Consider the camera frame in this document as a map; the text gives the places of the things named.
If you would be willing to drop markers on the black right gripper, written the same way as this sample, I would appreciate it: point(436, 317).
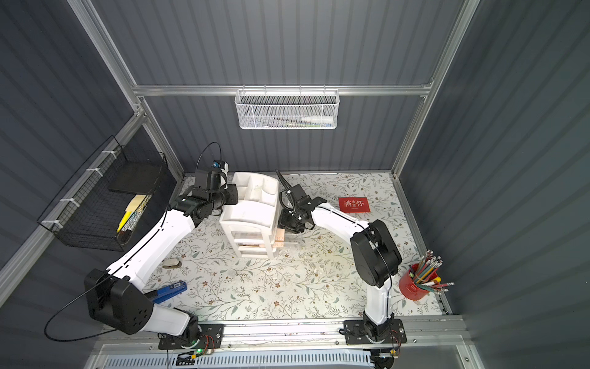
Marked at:
point(292, 208)

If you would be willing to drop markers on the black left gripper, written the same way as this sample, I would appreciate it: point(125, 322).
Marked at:
point(230, 194)

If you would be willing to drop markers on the white plastic drawer organizer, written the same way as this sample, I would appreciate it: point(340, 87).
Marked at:
point(251, 225)

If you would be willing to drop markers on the red postcard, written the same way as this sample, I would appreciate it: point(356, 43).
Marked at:
point(354, 205)

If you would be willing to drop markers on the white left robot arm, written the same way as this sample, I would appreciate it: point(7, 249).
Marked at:
point(115, 296)

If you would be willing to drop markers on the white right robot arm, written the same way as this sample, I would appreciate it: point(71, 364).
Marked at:
point(376, 256)

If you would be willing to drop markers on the yellow sticky notes pad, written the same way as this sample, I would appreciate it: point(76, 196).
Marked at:
point(135, 203)

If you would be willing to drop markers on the black notebook in basket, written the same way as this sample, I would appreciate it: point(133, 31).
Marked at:
point(135, 178)

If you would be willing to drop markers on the small metal tape dispenser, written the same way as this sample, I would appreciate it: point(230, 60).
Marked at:
point(171, 263)

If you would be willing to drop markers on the white marker in basket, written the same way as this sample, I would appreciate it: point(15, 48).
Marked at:
point(318, 119)

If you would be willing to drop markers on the blue stapler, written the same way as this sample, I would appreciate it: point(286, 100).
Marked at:
point(167, 292)

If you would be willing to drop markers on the red pencil cup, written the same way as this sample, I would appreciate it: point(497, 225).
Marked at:
point(422, 278)

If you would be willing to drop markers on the white vented strip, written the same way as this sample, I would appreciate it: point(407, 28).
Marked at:
point(261, 359)

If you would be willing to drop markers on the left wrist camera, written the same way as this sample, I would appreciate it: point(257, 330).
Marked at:
point(219, 169)

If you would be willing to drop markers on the black wire wall basket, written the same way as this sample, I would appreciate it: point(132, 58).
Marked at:
point(93, 217)

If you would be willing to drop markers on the white wire mesh basket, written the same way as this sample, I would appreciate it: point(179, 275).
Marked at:
point(283, 111)

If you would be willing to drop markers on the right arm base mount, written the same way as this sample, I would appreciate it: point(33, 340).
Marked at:
point(365, 331)

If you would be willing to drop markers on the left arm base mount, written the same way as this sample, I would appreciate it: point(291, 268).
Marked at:
point(196, 337)

